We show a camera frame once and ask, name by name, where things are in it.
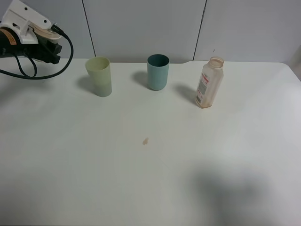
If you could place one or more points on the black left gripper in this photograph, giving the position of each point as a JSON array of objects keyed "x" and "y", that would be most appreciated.
[{"x": 11, "y": 46}]

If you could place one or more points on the clear plastic drink bottle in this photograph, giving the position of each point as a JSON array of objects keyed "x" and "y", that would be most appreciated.
[{"x": 210, "y": 80}]

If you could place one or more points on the blue sleeved clear cup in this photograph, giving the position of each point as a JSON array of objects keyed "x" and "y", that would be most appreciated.
[{"x": 44, "y": 35}]

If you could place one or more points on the pale yellow plastic cup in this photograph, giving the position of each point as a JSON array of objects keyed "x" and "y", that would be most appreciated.
[{"x": 98, "y": 68}]

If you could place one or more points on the teal plastic cup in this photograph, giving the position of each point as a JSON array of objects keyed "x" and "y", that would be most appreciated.
[{"x": 157, "y": 71}]

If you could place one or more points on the brown drink spill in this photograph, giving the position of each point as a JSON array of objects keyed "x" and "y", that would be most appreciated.
[{"x": 145, "y": 141}]

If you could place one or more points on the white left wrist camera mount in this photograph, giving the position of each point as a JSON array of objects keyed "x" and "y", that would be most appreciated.
[{"x": 19, "y": 17}]

